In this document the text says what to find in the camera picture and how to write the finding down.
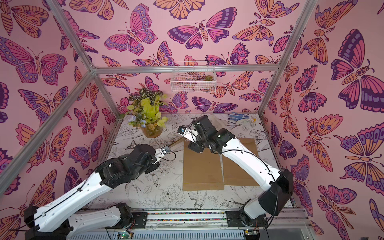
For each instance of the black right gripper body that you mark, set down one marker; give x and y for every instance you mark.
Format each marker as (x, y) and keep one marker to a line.
(195, 144)

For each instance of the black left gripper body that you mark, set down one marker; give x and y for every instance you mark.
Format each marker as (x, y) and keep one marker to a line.
(153, 166)

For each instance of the brown kraft file bag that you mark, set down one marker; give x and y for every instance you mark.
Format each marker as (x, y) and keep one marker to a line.
(201, 171)

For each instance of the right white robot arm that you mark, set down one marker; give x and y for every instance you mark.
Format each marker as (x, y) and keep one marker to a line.
(277, 185)

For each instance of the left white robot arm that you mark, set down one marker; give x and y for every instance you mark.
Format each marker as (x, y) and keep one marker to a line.
(59, 220)

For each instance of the potted green plant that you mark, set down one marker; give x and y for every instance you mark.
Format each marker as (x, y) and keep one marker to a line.
(143, 111)

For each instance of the small succulent in basket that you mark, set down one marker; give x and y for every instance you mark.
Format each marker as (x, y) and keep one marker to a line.
(209, 78)

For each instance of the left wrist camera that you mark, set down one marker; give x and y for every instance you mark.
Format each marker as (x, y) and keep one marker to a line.
(161, 153)

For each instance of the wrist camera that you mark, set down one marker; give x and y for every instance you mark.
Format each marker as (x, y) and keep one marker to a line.
(161, 153)
(188, 133)

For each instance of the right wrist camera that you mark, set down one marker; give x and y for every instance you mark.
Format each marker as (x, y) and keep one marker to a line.
(188, 133)

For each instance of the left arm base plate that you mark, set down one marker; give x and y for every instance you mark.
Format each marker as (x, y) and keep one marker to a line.
(132, 221)

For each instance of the white wire basket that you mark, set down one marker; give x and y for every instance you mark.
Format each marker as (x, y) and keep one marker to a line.
(188, 77)

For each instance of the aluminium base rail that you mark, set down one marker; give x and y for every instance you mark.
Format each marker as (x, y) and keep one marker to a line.
(215, 224)

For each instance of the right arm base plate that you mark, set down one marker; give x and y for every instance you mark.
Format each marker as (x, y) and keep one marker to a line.
(240, 219)

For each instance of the aluminium frame post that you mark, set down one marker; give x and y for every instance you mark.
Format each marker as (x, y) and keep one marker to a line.
(301, 24)

